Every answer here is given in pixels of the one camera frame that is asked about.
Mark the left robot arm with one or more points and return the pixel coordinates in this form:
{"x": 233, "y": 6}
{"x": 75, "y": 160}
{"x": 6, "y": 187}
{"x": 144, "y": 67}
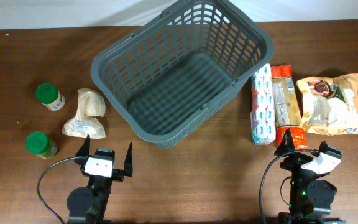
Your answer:
{"x": 88, "y": 204}

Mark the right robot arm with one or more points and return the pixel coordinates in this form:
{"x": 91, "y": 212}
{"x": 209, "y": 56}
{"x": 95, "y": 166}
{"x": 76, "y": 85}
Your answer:
{"x": 310, "y": 196}

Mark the grey plastic shopping basket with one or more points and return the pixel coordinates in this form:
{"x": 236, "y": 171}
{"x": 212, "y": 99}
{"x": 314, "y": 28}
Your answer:
{"x": 172, "y": 74}

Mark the green lid white jar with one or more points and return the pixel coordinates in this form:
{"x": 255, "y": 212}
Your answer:
{"x": 50, "y": 97}

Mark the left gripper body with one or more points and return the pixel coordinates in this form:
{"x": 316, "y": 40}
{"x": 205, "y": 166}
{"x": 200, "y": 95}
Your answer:
{"x": 98, "y": 181}

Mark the green lid pesto jar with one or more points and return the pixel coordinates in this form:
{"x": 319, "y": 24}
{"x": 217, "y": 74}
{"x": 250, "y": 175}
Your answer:
{"x": 41, "y": 145}

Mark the orange coffee sachet bag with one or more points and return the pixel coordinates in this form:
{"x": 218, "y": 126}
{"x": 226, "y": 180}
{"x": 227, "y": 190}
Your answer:
{"x": 330, "y": 105}

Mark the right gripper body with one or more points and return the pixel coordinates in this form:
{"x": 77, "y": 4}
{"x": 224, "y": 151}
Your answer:
{"x": 294, "y": 163}

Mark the beige paper bag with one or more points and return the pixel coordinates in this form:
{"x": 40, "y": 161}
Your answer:
{"x": 85, "y": 123}

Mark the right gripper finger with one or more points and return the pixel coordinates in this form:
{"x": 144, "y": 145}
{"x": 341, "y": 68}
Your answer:
{"x": 286, "y": 145}
{"x": 324, "y": 147}

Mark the orange biscuit packet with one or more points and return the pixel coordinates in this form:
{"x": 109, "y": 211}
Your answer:
{"x": 287, "y": 112}

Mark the tissue multipack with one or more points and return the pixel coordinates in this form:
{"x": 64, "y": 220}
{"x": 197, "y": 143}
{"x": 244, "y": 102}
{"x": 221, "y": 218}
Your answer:
{"x": 262, "y": 109}

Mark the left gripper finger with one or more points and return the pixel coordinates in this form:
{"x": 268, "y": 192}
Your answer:
{"x": 128, "y": 163}
{"x": 84, "y": 150}

